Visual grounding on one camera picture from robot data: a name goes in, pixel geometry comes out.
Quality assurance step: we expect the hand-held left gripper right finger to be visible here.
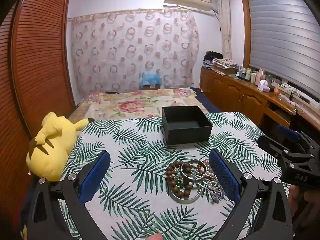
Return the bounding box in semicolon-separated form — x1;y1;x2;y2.
209;149;294;240

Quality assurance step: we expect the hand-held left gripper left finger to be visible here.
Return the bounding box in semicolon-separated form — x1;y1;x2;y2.
26;151;112;240

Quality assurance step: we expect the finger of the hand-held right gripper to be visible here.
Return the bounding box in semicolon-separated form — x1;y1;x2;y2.
257;135;313;167
276;124;316;153

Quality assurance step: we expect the pearl necklace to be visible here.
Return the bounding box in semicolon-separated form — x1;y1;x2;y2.
197;169;227;204

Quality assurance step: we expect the reddish bead bracelet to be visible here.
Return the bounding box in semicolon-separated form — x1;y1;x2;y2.
192;159;211;178

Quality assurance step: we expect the silver bangle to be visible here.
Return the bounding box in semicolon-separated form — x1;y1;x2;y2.
180;159;208;181

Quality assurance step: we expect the pale green jade bangle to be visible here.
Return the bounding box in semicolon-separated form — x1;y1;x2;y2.
169;184;202;204

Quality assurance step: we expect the wooden bead bracelet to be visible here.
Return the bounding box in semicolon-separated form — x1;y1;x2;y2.
166;162;193;198

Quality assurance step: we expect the black box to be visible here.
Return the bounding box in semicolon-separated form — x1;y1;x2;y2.
162;106;213;145

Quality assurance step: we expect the person's right hand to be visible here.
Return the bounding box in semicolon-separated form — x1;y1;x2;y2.
289;185;320;230

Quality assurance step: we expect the yellow plush toy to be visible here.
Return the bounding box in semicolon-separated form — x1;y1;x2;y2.
26;112;95;182

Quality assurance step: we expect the leaf print cloth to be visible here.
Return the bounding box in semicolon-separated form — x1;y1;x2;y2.
59;111;292;240

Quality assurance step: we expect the row of cosmetic bottles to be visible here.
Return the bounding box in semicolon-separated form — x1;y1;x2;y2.
236;65;273;85

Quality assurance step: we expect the wooden cabinet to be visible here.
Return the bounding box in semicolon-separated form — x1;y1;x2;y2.
200;67;320;140

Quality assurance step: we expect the floral bedspread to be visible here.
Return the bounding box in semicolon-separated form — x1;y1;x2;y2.
67;88;209;124

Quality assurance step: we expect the dark blue bed sheet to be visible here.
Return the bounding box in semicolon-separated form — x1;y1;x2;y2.
189;87;221;113

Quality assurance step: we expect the grey window blind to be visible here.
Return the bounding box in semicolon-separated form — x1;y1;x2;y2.
246;0;320;100

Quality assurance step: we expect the patterned folded cloth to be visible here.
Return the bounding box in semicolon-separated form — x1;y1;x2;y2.
212;57;239;72

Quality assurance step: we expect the pile of dark clothes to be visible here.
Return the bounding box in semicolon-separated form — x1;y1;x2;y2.
202;51;223;70

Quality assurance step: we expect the blue plush toy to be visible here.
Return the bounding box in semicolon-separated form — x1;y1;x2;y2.
139;71;162;87

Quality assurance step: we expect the circle pattern curtain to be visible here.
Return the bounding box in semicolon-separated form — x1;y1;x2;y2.
71;9;200;93

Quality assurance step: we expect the wooden slatted wardrobe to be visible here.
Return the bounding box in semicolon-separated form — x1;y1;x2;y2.
0;0;75;240

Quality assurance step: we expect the beige tied curtain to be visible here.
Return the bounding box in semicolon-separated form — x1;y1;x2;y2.
215;0;233;59

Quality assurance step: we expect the tangle of thin cables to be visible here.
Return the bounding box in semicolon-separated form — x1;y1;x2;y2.
271;81;313;108

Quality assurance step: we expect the green bead bracelet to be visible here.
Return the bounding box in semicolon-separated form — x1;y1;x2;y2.
175;176;193;191

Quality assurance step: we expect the wooden window frame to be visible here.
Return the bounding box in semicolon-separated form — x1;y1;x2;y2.
240;0;252;68

